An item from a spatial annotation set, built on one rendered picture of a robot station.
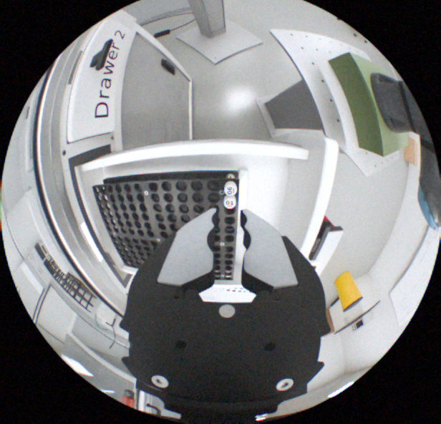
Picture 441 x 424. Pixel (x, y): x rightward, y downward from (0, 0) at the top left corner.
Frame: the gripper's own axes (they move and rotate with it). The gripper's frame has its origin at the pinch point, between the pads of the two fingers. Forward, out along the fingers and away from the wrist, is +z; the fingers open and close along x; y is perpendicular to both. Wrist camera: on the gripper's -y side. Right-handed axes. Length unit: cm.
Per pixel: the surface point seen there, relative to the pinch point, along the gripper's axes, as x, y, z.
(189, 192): -4.4, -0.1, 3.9
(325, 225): 13.3, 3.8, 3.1
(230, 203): 0.1, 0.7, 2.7
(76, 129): -21.2, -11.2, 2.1
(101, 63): -17.6, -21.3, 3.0
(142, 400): -23, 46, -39
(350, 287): 195, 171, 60
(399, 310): 321, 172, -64
